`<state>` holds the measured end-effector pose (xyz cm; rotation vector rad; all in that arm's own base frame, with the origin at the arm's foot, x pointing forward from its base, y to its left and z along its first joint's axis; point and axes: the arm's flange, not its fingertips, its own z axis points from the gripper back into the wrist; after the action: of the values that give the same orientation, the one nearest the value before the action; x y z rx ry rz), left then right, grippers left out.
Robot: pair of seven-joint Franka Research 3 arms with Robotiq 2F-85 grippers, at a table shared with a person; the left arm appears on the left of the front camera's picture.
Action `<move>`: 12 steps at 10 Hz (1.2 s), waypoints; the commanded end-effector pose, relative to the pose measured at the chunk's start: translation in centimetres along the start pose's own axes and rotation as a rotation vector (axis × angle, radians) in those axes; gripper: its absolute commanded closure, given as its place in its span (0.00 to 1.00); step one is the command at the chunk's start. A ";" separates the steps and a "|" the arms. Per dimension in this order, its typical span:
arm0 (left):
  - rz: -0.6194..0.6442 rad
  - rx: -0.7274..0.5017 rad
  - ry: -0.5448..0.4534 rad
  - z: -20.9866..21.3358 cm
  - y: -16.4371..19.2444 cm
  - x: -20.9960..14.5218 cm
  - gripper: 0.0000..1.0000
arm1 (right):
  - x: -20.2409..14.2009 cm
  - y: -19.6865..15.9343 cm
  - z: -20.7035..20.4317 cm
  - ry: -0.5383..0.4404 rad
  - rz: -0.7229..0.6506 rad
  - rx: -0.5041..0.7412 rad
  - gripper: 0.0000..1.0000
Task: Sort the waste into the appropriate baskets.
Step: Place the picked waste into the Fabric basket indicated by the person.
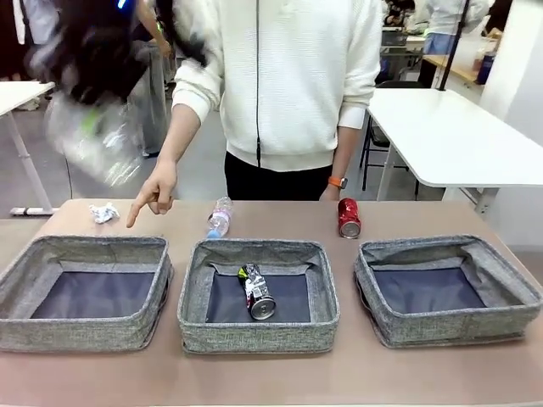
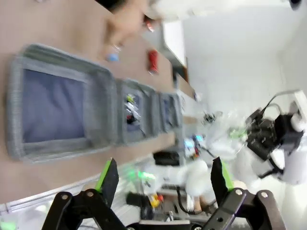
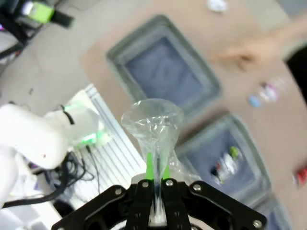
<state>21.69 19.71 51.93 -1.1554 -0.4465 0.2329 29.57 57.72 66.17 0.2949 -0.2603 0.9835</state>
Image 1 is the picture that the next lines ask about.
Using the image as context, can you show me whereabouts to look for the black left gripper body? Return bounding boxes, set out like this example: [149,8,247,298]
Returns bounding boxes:
[25,0,171,107]

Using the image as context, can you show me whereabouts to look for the bystander in grey wide trousers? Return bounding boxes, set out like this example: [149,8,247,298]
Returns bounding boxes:
[126,63,171,159]

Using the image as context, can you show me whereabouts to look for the black cord on sweater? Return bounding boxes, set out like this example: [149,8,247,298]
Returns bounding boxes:
[254,0,263,167]

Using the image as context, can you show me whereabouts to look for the large white table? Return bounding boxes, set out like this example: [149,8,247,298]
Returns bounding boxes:
[365,87,543,213]

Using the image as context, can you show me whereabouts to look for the grey fabric basket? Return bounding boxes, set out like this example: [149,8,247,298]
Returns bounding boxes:
[352,234,543,349]
[0,235,175,354]
[176,238,341,355]

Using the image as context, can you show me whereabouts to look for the large crushed clear bottle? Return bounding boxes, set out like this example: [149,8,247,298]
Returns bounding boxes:
[44,91,145,190]

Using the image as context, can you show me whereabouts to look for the bystander in pale blue shirt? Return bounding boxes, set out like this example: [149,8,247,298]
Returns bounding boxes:
[12,0,59,46]

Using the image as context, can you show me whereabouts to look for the person's black trousers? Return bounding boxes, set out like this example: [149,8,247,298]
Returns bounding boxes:
[223,150,336,203]

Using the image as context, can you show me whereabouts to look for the person's right forearm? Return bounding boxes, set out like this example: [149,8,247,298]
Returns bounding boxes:
[154,101,203,169]

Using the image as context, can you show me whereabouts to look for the wooden workbench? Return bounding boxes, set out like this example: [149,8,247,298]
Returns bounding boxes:
[423,54,483,88]

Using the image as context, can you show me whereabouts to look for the bystander in white top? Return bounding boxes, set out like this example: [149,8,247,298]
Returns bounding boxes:
[423,0,491,56]

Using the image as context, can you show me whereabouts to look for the black stand pole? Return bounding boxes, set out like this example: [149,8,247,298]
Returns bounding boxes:
[436,0,471,93]

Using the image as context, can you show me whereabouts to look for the person's left forearm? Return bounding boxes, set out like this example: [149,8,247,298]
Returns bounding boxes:
[332,123,366,179]

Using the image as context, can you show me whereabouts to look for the person's right hand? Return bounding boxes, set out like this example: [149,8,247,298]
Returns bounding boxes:
[126,159,179,229]

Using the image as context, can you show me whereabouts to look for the black plastic crate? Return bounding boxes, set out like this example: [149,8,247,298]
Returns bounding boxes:
[381,30,409,47]

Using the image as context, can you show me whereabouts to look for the red soda can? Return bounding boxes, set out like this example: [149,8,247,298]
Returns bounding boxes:
[337,198,364,241]

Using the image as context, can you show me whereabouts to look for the small pink-label water bottle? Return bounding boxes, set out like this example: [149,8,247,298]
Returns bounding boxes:
[205,196,235,239]

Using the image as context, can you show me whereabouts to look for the black and silver drink can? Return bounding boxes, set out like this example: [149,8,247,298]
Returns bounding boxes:
[236,262,277,321]

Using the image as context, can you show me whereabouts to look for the person in white sweater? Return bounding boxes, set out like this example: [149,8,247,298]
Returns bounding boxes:
[171,0,383,173]

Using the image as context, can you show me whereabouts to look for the blue bottle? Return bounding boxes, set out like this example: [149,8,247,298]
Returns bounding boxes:
[474,42,497,86]

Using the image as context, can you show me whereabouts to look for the black folding chair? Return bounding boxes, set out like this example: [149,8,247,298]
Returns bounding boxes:
[359,114,421,196]

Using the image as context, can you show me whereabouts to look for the white paper ball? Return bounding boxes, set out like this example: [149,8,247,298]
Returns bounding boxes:
[87,201,121,225]

